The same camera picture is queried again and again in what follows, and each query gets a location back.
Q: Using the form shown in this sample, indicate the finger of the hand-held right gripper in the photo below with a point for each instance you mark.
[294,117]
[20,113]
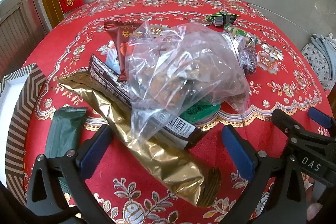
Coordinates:
[320,116]
[284,123]

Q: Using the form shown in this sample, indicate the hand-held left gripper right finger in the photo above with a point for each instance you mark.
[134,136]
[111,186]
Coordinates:
[236,150]

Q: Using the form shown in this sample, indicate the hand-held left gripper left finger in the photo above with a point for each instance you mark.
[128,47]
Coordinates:
[94,148]

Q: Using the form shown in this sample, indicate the dark green snack packet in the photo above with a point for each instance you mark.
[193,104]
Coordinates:
[64,129]

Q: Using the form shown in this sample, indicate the green round snack cup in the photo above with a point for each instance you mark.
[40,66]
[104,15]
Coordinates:
[200,111]

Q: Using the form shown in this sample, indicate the gold snack packet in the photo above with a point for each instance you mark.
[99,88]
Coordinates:
[157,161]

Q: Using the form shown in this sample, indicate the long dark brown snack packet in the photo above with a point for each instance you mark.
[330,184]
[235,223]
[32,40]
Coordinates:
[105,77]

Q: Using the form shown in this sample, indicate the white box with striped rim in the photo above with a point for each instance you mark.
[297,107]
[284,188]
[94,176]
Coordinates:
[25,98]

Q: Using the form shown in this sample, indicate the clear plastic bag of snacks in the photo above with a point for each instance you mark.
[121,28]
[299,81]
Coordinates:
[183,64]

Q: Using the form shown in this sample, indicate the floral seat cushion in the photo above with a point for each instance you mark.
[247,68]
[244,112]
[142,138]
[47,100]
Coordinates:
[316,64]

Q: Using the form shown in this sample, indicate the dark red snack packet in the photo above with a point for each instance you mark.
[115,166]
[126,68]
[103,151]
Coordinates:
[249,61]

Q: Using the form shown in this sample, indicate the red floral tablecloth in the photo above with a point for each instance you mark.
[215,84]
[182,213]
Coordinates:
[147,203]

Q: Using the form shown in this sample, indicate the blue white small box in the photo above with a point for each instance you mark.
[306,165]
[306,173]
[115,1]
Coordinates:
[113,61]

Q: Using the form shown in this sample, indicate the maroon snack packet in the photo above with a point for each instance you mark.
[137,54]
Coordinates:
[120,37]

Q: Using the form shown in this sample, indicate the small green crumpled wrapper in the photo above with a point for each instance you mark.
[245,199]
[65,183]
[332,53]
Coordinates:
[219,18]

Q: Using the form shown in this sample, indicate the metal door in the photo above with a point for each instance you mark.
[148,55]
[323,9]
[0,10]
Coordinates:
[18,24]

